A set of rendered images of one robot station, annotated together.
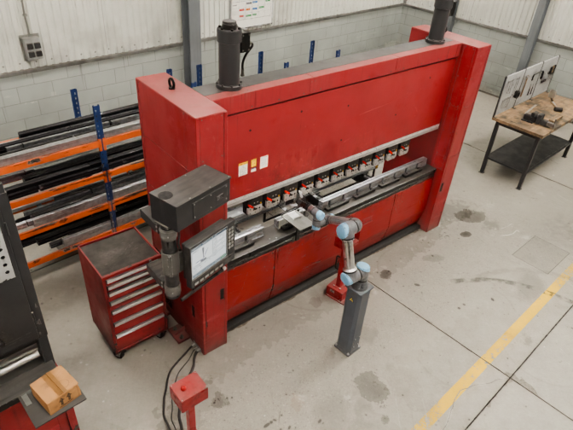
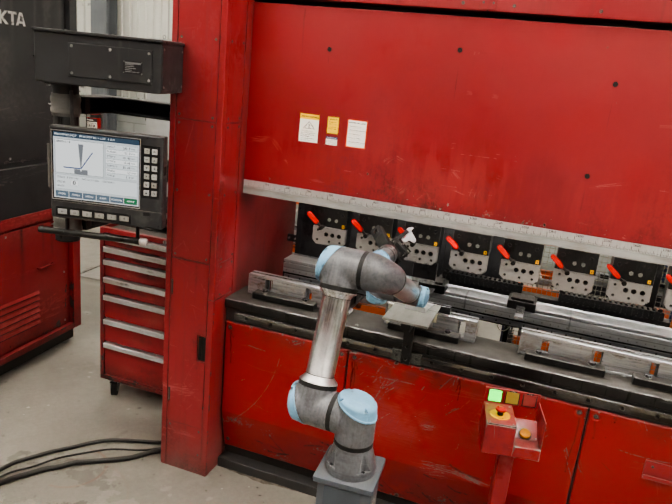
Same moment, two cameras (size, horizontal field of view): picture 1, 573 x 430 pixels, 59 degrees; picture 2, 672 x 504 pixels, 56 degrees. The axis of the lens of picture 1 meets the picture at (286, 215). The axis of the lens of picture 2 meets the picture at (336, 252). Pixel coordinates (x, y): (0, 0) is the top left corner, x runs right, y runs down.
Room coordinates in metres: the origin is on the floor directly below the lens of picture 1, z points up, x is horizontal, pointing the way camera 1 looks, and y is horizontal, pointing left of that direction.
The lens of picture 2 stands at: (2.33, -2.06, 1.90)
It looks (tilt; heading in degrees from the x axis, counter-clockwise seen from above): 16 degrees down; 61
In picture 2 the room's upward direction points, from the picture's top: 6 degrees clockwise
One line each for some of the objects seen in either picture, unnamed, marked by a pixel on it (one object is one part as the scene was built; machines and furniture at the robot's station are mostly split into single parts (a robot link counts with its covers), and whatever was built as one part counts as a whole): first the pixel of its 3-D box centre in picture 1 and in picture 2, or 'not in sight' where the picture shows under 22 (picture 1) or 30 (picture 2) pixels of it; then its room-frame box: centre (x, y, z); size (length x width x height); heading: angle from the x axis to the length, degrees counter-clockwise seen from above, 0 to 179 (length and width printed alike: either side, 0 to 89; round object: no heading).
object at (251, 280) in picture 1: (333, 240); (553, 468); (4.32, -0.52, 0.42); 3.00 x 0.21 x 0.83; 132
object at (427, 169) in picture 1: (338, 206); (574, 372); (4.32, -0.52, 0.85); 3.00 x 0.21 x 0.04; 132
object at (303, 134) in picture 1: (347, 124); (622, 146); (4.35, -0.49, 1.74); 3.00 x 0.08 x 0.80; 132
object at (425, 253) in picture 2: (287, 189); (422, 241); (3.90, 0.01, 1.26); 0.15 x 0.09 x 0.17; 132
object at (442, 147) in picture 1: (425, 134); not in sight; (5.58, -1.58, 1.15); 0.85 x 0.25 x 2.30; 42
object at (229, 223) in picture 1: (207, 250); (112, 175); (2.75, 0.53, 1.42); 0.45 x 0.12 x 0.36; 146
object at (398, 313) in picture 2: (298, 220); (412, 312); (3.81, -0.11, 1.00); 0.26 x 0.18 x 0.01; 42
